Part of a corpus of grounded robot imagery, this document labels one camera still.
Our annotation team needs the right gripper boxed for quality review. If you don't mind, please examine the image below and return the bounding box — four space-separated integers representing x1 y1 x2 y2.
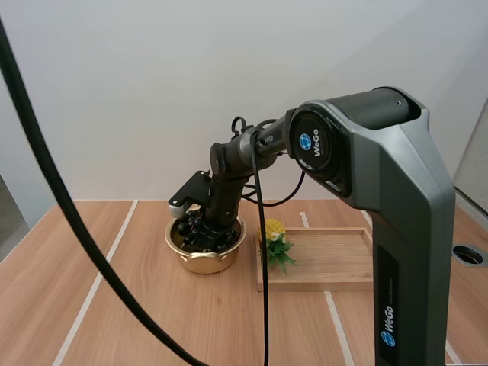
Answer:
204 175 246 233

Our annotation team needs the bunch of dark toy grapes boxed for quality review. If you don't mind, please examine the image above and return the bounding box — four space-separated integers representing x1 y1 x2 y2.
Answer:
176 213 243 252

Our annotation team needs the yellow toy pineapple green crown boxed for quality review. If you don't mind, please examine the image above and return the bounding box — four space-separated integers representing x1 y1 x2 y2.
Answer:
257 218 299 275

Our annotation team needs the shallow wooden tray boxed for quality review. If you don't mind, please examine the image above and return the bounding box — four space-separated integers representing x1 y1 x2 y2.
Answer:
256 226 375 294

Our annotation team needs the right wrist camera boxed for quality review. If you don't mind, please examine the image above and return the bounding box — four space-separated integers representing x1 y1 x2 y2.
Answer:
168 170 213 219

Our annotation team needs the gold pot with two handles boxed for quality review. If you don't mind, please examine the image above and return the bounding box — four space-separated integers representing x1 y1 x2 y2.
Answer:
164 204 249 275

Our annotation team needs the black cable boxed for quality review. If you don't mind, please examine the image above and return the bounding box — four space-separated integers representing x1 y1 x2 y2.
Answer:
239 169 307 207
0 14 210 366
249 127 271 366

